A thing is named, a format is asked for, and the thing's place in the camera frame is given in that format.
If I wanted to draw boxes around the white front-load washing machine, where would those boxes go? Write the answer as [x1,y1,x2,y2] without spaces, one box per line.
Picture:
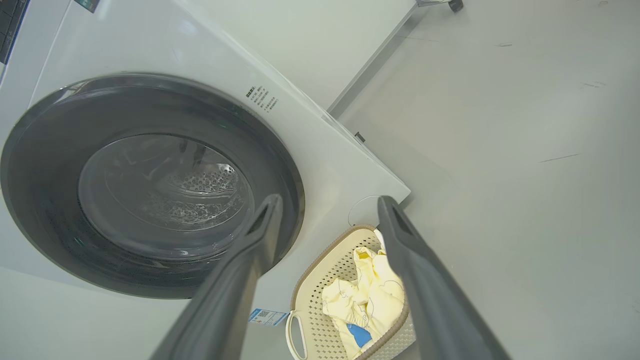
[0,0,412,360]

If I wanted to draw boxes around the white wheeled partition panel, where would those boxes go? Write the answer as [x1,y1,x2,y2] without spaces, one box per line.
[190,0,466,119]

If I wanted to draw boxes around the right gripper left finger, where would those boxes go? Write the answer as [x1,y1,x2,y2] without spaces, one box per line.
[150,194,284,360]

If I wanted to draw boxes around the grey washing machine door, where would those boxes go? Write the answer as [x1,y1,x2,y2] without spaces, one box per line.
[0,73,306,300]

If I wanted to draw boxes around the cream perforated laundry basket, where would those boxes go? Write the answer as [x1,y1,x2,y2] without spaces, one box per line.
[285,225,418,360]

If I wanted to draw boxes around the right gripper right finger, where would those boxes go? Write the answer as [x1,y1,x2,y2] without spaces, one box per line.
[377,195,512,360]

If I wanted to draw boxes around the pale yellow garment blue patches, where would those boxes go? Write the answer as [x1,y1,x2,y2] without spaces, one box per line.
[321,278,407,360]

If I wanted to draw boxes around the blue energy label sticker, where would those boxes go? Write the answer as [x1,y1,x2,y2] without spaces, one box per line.
[249,308,288,327]

